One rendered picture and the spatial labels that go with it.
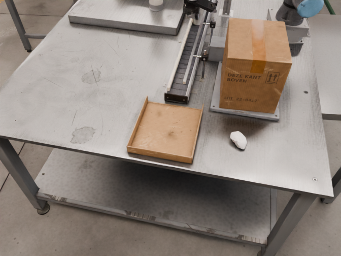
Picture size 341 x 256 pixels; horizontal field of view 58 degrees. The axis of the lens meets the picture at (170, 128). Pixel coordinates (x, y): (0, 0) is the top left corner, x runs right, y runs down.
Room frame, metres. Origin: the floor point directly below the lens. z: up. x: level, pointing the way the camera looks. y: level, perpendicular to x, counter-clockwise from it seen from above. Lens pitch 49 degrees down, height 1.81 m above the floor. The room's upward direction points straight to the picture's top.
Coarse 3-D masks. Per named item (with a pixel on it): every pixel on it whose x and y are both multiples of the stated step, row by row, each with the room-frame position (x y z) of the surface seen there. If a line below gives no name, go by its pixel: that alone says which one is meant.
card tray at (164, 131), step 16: (144, 112) 0.96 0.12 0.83; (160, 112) 0.96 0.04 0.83; (176, 112) 0.96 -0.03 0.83; (192, 112) 0.96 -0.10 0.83; (144, 128) 0.86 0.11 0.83; (160, 128) 0.86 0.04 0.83; (176, 128) 0.86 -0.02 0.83; (192, 128) 0.86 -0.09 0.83; (128, 144) 0.75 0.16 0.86; (144, 144) 0.78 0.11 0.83; (160, 144) 0.78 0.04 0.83; (176, 144) 0.78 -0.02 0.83; (192, 144) 0.78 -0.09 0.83; (176, 160) 0.70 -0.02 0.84
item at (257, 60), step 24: (240, 24) 1.20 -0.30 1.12; (264, 24) 1.20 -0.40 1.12; (240, 48) 1.03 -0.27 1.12; (264, 48) 1.03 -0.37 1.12; (288, 48) 1.03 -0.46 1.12; (240, 72) 0.96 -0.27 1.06; (264, 72) 0.95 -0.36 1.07; (288, 72) 0.93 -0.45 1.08; (240, 96) 0.96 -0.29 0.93; (264, 96) 0.94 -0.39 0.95
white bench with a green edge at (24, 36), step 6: (6, 0) 2.61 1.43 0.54; (12, 0) 2.65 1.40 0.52; (12, 6) 2.61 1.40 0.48; (72, 6) 3.18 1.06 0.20; (12, 12) 2.61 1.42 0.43; (66, 12) 3.05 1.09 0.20; (12, 18) 2.61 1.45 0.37; (18, 18) 2.63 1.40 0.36; (18, 24) 2.61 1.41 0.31; (18, 30) 2.61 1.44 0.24; (24, 30) 2.65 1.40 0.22; (24, 36) 2.62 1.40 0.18; (30, 36) 2.62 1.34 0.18; (36, 36) 2.61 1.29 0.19; (42, 36) 2.61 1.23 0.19; (24, 42) 2.61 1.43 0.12; (24, 48) 2.62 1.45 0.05; (30, 48) 2.63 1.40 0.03
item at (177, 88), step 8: (192, 24) 1.62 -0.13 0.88; (192, 32) 1.54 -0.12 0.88; (200, 32) 1.54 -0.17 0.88; (192, 40) 1.46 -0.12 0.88; (200, 40) 1.51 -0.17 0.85; (184, 48) 1.38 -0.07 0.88; (192, 48) 1.38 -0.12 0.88; (184, 56) 1.31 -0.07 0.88; (184, 64) 1.25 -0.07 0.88; (192, 64) 1.25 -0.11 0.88; (176, 72) 1.18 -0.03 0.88; (184, 72) 1.18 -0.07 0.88; (176, 80) 1.12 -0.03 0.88; (176, 88) 1.06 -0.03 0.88; (184, 88) 1.06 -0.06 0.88; (184, 96) 1.02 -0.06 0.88
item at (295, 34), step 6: (270, 12) 1.65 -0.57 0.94; (276, 12) 1.66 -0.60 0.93; (270, 18) 1.59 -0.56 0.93; (300, 24) 1.53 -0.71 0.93; (306, 24) 1.53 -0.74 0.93; (288, 30) 1.51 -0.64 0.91; (294, 30) 1.50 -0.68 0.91; (300, 30) 1.50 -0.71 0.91; (306, 30) 1.50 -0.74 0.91; (288, 36) 1.51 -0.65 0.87; (294, 36) 1.50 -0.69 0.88; (300, 36) 1.50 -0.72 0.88; (294, 42) 1.50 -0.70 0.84; (300, 42) 1.50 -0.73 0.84
